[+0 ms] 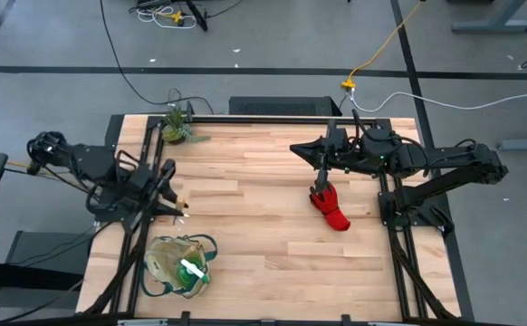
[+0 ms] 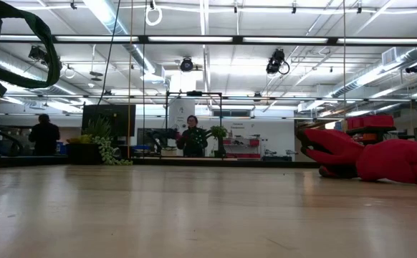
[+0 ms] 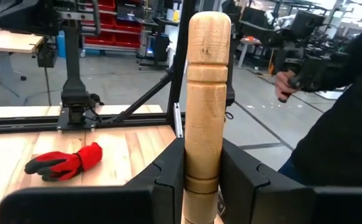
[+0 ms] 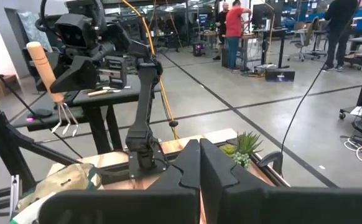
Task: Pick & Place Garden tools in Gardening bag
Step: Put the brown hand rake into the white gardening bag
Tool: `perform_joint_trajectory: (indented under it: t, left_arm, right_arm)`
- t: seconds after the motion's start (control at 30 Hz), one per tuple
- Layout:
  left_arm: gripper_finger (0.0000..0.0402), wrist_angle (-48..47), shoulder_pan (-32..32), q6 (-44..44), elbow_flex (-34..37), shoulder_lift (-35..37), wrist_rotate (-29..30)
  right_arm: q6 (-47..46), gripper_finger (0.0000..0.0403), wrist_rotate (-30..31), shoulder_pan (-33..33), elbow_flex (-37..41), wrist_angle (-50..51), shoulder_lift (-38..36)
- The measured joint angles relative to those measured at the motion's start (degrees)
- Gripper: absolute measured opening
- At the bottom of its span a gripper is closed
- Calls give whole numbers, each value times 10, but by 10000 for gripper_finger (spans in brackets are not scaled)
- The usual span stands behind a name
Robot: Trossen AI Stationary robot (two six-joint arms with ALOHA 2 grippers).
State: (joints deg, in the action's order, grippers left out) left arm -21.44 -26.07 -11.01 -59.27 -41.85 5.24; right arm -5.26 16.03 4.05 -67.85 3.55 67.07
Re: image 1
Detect yellow extension cable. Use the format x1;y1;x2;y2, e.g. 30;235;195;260
340;0;424;91

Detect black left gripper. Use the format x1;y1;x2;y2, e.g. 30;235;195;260
122;158;187;234

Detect beige gardening bag green straps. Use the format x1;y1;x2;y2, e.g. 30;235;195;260
139;232;220;301

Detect red and black gardening glove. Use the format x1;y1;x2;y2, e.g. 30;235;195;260
308;181;352;233

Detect black control box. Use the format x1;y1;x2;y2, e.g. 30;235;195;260
104;113;126;159

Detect wooden stick tool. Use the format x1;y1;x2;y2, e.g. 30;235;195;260
172;195;191;225

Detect green spray bottle white nozzle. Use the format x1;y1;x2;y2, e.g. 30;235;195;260
174;256;212;292

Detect white cable coil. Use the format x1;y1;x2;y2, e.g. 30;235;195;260
135;5;198;31

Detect black braided cable sleeve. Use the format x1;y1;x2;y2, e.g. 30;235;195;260
387;225;460;321
83;221;152;316

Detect yellow cord with black knob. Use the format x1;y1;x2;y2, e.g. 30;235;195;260
5;159;43;177

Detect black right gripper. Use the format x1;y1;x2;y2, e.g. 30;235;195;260
289;119;350;194

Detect grey desk foot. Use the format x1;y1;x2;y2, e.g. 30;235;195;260
495;138;527;152

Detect white floor cable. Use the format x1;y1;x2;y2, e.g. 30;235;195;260
348;84;527;114

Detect black computer tower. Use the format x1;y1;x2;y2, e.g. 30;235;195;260
227;95;343;118

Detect grey desk base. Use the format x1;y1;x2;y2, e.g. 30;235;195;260
450;0;527;34

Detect grey stool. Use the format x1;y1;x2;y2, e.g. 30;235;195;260
0;229;96;325

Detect black metal table frame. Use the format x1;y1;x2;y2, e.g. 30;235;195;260
81;114;463;323

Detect long black floor cable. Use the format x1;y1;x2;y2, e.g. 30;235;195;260
98;0;216;115

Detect potted succulent plant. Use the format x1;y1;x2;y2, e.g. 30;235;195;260
159;106;212;145

